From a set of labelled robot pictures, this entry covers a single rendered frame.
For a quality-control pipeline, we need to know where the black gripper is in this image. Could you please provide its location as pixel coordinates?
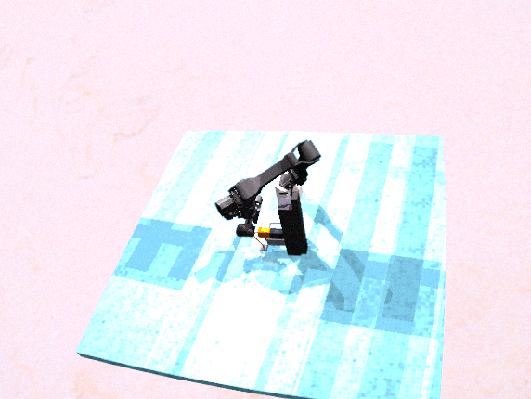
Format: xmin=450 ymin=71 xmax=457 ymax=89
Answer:
xmin=236 ymin=195 xmax=263 ymax=238

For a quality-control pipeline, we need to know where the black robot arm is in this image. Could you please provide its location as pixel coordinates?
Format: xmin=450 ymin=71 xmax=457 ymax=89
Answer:
xmin=214 ymin=140 xmax=322 ymax=221

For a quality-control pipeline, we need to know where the orange power plug with cord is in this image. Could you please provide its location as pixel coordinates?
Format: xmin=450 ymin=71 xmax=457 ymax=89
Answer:
xmin=253 ymin=227 xmax=284 ymax=248

